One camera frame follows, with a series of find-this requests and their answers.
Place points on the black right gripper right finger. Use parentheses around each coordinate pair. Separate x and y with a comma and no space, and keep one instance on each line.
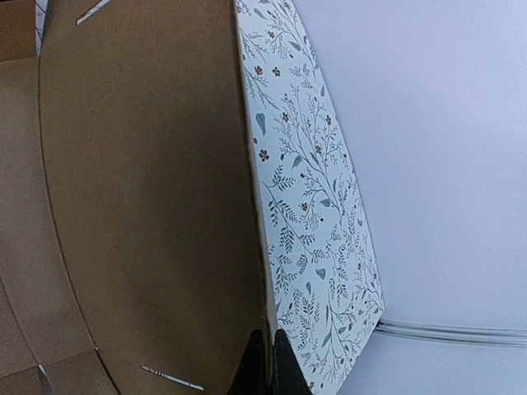
(287,377)

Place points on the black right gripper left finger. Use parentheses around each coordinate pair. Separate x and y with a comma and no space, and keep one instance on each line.
(251,374)

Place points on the brown cardboard box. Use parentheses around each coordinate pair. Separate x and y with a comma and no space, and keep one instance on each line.
(131,261)

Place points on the floral patterned table mat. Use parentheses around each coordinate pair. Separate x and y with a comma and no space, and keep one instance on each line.
(326,283)

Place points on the right aluminium frame post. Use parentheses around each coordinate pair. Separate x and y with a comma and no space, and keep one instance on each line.
(458,335)

